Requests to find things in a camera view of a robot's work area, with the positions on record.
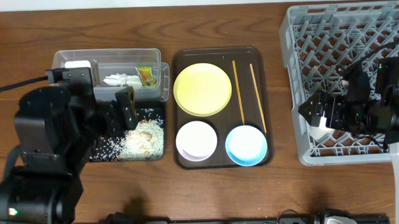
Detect clear plastic bin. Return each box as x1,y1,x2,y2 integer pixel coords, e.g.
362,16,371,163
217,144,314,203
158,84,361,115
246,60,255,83
52,48,170,102

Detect green snack wrapper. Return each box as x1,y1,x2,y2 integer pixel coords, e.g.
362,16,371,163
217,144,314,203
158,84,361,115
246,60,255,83
136,66,156,86

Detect white cup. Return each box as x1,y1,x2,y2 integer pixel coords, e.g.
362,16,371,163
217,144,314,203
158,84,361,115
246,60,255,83
310,117,335,140

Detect leftover rice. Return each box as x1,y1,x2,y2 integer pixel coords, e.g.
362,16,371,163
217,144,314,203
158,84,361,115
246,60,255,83
114,119,165,161

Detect dark brown serving tray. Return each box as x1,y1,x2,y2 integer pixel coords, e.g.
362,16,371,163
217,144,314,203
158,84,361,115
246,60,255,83
172,46,275,170

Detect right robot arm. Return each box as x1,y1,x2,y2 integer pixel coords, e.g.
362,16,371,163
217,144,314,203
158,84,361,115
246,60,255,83
298,56,399,224

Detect blue bowl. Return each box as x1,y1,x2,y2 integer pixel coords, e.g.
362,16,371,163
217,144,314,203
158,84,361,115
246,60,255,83
225,125,268,167

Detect white bowl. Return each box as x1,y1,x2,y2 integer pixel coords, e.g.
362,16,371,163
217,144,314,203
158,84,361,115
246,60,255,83
175,121,218,162

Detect yellow plate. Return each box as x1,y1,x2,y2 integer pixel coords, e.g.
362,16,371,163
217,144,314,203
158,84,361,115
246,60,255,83
174,62,232,117

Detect black food waste tray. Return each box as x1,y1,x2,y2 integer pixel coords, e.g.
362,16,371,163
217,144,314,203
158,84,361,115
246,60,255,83
88,101,166,162

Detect grey dishwasher rack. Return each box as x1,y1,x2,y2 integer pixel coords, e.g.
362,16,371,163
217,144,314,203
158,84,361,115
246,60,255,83
279,1,399,166

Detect wooden chopstick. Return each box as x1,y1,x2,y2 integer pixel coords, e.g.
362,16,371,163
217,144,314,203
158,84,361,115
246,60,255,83
231,60,245,125
249,63,267,134

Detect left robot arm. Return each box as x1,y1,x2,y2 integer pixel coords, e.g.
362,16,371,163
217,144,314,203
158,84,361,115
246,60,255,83
0,66,138,224

